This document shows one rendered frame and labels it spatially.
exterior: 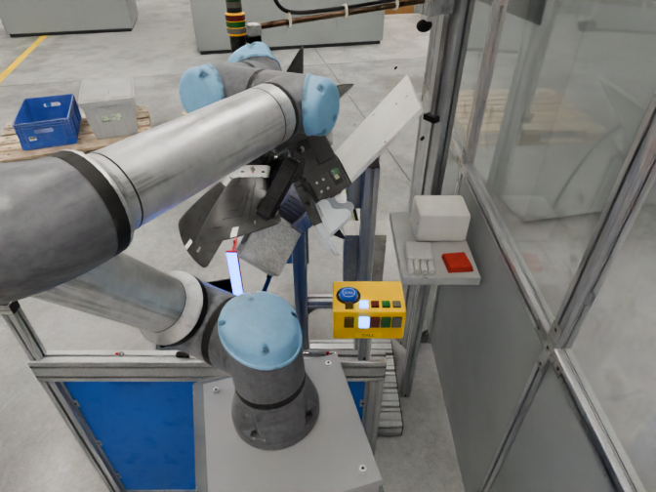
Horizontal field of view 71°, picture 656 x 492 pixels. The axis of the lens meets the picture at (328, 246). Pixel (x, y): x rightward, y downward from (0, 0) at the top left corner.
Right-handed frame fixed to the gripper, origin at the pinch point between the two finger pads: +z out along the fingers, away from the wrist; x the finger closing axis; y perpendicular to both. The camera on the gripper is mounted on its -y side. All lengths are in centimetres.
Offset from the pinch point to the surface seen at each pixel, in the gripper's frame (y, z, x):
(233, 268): -25.0, -4.1, 17.2
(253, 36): 1, -47, 32
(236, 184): -22, -22, 41
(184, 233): -49, -18, 57
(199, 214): -41, -21, 56
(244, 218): -21.2, -12.7, 29.4
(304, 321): -39, 31, 87
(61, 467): -150, 37, 72
